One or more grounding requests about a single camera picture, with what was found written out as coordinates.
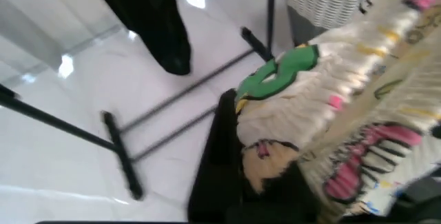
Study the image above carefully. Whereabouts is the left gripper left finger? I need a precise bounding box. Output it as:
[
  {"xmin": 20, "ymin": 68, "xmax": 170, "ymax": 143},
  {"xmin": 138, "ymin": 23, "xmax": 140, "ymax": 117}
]
[{"xmin": 187, "ymin": 88, "xmax": 244, "ymax": 223}]

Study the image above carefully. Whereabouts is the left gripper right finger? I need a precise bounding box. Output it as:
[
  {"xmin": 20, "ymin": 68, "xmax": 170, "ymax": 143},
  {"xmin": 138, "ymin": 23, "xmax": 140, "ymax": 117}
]
[{"xmin": 254, "ymin": 161, "xmax": 321, "ymax": 223}]

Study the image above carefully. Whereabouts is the cream printed garment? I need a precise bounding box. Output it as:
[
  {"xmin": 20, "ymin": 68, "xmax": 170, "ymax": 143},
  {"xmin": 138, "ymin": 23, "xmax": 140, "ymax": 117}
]
[{"xmin": 236, "ymin": 0, "xmax": 441, "ymax": 220}]

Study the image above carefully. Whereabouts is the black garment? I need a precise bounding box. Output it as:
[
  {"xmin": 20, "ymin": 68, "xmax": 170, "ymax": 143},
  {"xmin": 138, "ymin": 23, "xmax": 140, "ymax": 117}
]
[{"xmin": 85, "ymin": 0, "xmax": 214, "ymax": 77}]

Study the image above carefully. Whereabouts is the black clothes rack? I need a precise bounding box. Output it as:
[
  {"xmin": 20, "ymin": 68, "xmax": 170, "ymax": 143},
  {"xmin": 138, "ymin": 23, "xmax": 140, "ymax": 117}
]
[{"xmin": 0, "ymin": 0, "xmax": 277, "ymax": 201}]

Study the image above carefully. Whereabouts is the white laundry basket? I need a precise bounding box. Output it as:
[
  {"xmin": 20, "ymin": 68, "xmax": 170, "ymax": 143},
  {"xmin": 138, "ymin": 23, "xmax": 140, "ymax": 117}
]
[{"xmin": 280, "ymin": 0, "xmax": 383, "ymax": 45}]

